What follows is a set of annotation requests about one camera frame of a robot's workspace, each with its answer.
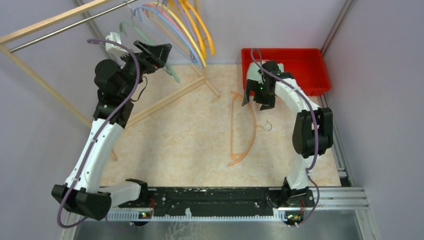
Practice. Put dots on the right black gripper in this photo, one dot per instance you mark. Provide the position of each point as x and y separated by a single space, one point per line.
267 103

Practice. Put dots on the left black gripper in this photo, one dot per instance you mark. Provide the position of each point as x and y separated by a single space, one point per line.
152 57

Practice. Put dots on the green wire hanger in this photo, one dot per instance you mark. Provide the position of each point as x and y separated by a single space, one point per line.
142 33

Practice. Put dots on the blue wire hanger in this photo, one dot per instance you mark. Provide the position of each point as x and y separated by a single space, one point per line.
168 26

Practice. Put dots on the pink wire hanger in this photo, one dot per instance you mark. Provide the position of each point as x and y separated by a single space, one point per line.
174 23

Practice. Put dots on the yellow wire hanger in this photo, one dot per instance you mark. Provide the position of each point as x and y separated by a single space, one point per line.
167 9

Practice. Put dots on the orange plastic hanger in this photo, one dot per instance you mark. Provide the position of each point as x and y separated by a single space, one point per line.
189 10
204 30

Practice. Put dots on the purple wire hanger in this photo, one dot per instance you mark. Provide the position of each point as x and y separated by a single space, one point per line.
186 21

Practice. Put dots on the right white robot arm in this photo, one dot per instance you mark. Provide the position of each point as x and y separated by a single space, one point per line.
313 127

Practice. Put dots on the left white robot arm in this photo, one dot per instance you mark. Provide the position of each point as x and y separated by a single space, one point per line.
82 193

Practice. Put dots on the light green folded garment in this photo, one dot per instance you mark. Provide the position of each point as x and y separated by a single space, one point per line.
254 72

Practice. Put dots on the red plastic bin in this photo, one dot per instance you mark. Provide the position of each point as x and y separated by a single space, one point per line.
305 64

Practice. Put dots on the metal hanging rod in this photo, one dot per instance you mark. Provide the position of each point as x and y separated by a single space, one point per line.
79 10

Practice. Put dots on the orange wire hanger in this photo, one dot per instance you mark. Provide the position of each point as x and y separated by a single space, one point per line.
238 157

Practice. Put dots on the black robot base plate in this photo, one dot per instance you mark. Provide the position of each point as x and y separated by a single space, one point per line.
220 201

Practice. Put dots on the white cable duct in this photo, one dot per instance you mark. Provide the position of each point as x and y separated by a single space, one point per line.
136 216

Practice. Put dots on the aluminium frame rail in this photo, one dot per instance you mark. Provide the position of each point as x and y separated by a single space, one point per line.
326 198

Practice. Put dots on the wooden clothes rack frame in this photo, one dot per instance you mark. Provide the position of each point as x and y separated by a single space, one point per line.
134 118

